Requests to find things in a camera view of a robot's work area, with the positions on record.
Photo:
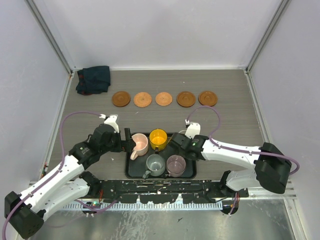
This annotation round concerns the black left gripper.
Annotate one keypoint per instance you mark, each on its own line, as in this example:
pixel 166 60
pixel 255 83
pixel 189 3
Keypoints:
pixel 124 145

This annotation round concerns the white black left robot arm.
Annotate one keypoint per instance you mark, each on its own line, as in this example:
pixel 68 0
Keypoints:
pixel 27 211

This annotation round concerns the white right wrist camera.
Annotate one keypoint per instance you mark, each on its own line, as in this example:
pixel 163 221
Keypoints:
pixel 192 129

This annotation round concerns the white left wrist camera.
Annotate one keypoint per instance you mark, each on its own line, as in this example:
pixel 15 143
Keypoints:
pixel 111 120

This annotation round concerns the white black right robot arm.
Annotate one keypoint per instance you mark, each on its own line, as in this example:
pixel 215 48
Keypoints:
pixel 263 166

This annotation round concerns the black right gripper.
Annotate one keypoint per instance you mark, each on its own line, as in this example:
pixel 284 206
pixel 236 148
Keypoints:
pixel 180 153

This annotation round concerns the white slotted cable duct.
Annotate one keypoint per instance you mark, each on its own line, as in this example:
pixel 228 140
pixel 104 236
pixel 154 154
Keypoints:
pixel 176 206

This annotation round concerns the mauve ceramic mug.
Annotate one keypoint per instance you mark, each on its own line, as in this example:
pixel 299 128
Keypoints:
pixel 175 166

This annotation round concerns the pink ceramic mug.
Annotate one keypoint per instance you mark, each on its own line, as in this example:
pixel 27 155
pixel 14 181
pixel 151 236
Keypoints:
pixel 141 147

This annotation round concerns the black plastic tray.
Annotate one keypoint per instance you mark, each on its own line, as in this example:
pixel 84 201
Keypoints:
pixel 135 169

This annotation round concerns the woven rattan coaster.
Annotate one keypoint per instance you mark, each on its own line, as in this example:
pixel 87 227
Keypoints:
pixel 142 99
pixel 163 99

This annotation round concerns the yellow ceramic mug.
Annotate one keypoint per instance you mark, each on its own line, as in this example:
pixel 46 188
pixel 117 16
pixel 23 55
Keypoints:
pixel 158 140

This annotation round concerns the brown wooden coaster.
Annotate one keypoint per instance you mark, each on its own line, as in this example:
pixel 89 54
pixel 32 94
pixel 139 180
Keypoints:
pixel 186 99
pixel 208 98
pixel 121 99

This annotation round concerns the dark blue folded cloth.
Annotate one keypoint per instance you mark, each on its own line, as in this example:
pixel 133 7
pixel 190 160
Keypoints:
pixel 93 80

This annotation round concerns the cream ceramic mug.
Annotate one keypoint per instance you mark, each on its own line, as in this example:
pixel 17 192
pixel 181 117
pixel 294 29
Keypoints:
pixel 182 131

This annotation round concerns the grey ceramic mug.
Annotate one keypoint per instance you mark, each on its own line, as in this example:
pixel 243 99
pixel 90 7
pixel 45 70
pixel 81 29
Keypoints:
pixel 155 166

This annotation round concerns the black mounting base plate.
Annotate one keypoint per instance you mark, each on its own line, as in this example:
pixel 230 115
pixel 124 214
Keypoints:
pixel 158 191

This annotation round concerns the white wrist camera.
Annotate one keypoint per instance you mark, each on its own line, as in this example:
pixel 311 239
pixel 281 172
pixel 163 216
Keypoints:
pixel 111 120
pixel 192 129

